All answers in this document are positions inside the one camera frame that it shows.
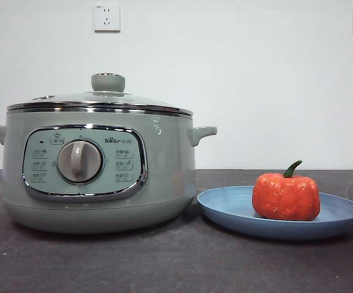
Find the glass lid with green knob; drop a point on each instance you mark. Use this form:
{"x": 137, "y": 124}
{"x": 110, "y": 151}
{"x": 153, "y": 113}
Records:
{"x": 107, "y": 81}

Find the blue round plate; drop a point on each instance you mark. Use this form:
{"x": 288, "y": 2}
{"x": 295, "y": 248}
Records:
{"x": 225, "y": 207}

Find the orange pumpkin with green stem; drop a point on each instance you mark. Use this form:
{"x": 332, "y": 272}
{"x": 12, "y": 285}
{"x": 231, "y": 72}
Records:
{"x": 286, "y": 195}

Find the pale green electric steamer pot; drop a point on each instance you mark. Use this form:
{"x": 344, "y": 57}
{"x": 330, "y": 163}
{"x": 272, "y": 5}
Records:
{"x": 170, "y": 158}

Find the white wall socket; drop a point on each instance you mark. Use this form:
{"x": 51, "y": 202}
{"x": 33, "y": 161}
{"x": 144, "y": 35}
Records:
{"x": 107, "y": 18}

